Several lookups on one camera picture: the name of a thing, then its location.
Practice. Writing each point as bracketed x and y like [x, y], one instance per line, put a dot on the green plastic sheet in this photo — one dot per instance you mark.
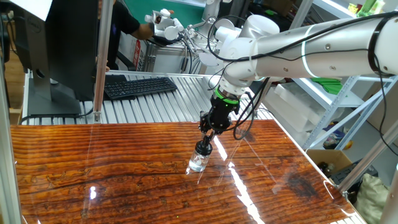
[329, 85]

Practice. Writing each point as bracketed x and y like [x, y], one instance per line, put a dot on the black computer monitor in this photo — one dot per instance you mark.
[71, 46]

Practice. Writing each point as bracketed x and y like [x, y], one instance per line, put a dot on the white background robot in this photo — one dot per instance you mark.
[225, 32]

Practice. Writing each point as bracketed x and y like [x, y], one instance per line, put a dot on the person bare forearm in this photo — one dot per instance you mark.
[143, 32]

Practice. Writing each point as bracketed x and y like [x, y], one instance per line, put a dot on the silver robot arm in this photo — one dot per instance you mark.
[311, 53]

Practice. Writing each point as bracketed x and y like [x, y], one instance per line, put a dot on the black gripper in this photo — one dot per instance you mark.
[222, 116]

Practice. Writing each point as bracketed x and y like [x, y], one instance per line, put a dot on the clear glass jar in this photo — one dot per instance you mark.
[199, 163]

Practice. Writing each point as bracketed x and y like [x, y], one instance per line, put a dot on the person in black shirt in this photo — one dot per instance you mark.
[121, 21]

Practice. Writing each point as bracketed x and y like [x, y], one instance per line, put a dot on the black knobbed jar lid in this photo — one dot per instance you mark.
[203, 148]

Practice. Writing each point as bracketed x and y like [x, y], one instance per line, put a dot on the green board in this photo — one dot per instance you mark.
[186, 12]

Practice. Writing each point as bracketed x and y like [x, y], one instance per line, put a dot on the white handheld device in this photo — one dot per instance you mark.
[169, 31]

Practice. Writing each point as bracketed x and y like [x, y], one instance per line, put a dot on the brown cardboard box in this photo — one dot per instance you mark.
[335, 157]

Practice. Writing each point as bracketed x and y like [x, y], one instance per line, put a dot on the wood grain table mat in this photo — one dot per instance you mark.
[124, 186]

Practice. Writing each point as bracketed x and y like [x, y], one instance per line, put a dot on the white paper sheet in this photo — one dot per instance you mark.
[31, 7]

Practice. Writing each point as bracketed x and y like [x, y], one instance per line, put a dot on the white metal shelf rack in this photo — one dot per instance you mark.
[339, 101]

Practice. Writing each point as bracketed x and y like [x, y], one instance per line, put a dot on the beige cloth bag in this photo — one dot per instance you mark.
[371, 199]

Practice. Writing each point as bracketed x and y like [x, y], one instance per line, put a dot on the white foam blocks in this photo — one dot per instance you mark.
[295, 105]

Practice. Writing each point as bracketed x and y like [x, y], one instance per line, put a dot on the black computer keyboard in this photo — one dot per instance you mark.
[140, 87]

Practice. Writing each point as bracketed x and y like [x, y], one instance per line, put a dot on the aluminium frame post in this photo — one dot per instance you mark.
[101, 62]
[367, 158]
[7, 171]

